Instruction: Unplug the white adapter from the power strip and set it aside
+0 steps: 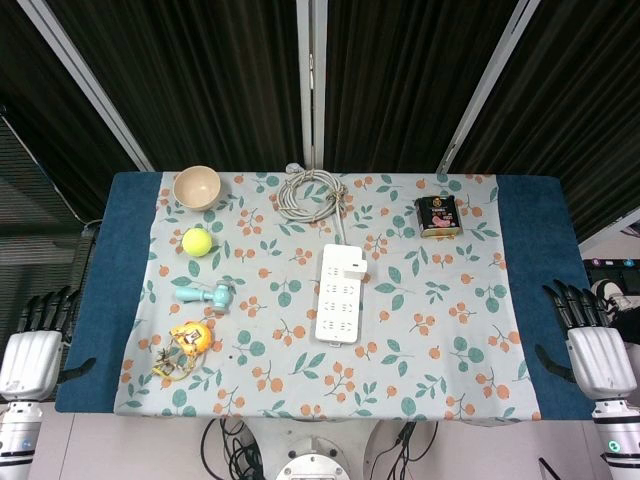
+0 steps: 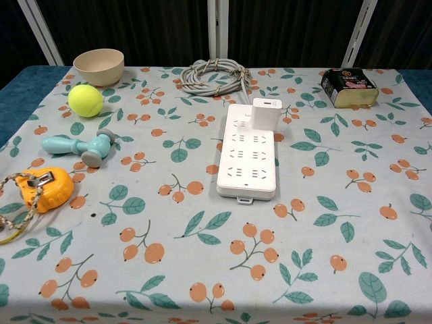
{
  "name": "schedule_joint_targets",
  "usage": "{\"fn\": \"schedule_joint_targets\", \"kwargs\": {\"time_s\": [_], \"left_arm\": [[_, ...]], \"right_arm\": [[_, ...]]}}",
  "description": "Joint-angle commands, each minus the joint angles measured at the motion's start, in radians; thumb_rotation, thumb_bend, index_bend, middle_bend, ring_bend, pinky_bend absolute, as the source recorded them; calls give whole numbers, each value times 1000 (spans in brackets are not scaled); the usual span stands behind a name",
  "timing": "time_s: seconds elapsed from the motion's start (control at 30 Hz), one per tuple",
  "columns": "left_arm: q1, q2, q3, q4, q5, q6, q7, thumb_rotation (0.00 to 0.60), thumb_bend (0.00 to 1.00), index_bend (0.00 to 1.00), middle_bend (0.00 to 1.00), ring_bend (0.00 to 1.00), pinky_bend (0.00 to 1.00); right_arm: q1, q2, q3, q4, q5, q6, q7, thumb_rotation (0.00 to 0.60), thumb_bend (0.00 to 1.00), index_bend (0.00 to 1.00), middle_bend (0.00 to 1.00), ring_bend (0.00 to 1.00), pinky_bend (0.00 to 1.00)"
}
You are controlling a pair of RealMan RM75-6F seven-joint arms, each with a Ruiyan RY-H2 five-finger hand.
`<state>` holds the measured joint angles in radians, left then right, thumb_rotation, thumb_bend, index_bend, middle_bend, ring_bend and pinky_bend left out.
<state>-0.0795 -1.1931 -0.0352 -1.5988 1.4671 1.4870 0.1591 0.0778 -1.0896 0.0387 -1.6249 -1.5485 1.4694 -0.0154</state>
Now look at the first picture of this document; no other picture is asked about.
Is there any black floor cables bundle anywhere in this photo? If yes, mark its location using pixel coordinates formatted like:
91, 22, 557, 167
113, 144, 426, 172
367, 421, 424, 480
199, 417, 274, 480

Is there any teal toy hammer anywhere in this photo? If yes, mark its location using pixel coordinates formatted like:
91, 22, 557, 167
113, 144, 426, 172
174, 280, 234, 316

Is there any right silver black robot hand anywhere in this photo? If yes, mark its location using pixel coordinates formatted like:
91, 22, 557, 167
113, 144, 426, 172
533, 279, 639, 401

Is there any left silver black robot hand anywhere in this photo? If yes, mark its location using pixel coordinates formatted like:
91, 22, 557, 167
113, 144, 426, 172
0, 286, 97, 403

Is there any floral patterned tablecloth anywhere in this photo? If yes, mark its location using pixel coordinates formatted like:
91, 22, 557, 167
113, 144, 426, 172
112, 171, 544, 422

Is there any grey cable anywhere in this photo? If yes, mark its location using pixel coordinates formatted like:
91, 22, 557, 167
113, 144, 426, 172
277, 168, 351, 246

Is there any blue table mat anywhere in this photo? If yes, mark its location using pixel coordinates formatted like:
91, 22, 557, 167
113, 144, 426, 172
53, 171, 595, 422

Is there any black white shoe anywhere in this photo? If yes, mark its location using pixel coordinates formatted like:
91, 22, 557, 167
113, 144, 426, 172
588, 279, 640, 346

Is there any yellow tennis ball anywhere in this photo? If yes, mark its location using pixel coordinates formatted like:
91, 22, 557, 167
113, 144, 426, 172
181, 227, 214, 258

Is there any black pleated curtain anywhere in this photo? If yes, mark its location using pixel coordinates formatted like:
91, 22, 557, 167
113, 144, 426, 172
0, 0, 144, 226
44, 0, 307, 172
447, 0, 640, 244
323, 0, 521, 172

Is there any white slanted frame post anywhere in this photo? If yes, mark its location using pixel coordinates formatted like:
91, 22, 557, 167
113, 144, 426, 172
12, 0, 155, 172
433, 0, 532, 175

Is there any white vertical frame post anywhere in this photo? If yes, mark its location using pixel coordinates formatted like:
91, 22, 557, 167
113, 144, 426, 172
295, 0, 327, 170

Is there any orange yellow keychain toy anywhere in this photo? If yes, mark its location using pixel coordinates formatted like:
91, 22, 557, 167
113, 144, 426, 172
152, 321, 216, 380

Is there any beige bowl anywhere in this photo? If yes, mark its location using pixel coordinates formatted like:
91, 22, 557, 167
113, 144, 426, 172
172, 165, 222, 210

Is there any white plug adapter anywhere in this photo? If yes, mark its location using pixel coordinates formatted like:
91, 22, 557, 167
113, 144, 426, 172
343, 260, 370, 284

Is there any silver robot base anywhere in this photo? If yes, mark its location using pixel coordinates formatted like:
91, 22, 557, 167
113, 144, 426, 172
274, 434, 357, 480

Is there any white power strip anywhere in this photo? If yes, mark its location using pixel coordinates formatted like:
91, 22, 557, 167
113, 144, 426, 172
313, 243, 365, 347

